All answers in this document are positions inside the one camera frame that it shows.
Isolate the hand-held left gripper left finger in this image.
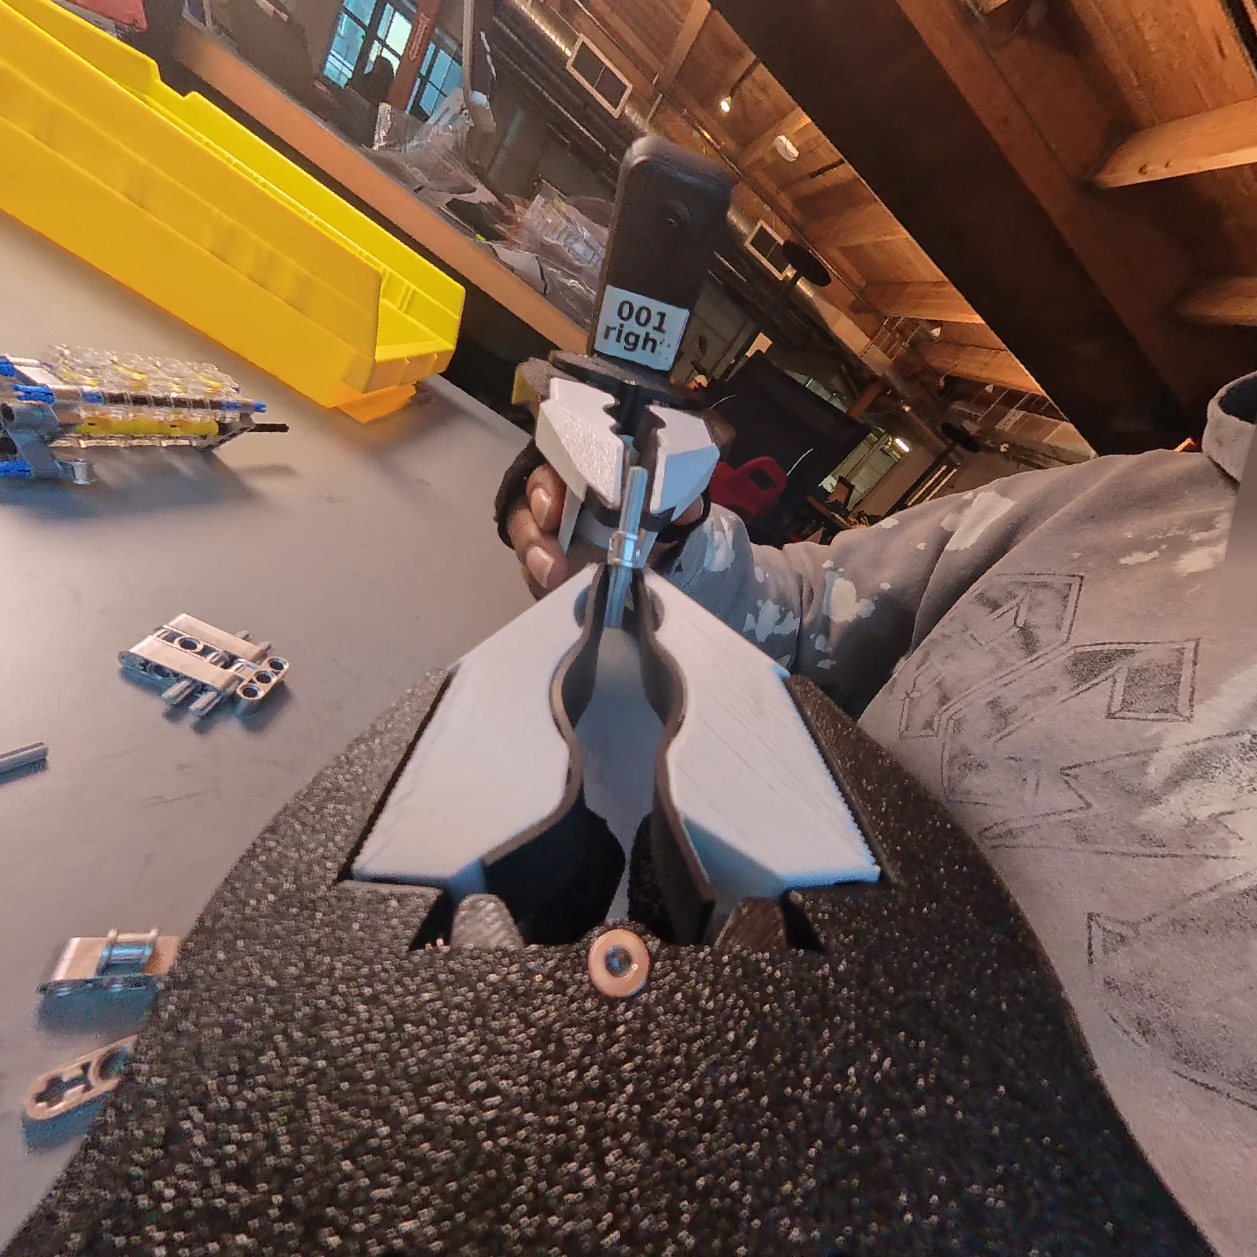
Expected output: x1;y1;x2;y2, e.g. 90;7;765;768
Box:
349;565;605;890

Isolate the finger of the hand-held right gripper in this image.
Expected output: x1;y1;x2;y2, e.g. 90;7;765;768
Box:
536;373;632;514
649;415;723;526

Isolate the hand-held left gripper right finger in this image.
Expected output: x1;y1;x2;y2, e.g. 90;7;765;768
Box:
634;567;884;902

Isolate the person's right hand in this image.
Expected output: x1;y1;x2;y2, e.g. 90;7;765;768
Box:
508;461;594;601

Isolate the red chair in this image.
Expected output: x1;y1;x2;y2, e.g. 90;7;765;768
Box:
709;457;789;538

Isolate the wooden workbench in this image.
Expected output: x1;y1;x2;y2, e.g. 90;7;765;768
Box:
146;0;601;332

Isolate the chrome beam assembly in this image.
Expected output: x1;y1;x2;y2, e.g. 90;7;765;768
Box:
122;612;292;713

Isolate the yellow storage bin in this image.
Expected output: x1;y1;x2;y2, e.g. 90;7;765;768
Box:
0;0;465;424

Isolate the chrome T-shaped connector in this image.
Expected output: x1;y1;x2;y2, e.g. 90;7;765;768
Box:
38;925;184;1003

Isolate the clear engine block model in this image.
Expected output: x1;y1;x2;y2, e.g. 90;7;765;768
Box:
0;343;292;487

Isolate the chrome thin liftarm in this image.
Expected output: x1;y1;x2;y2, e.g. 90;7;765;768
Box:
26;1032;135;1121

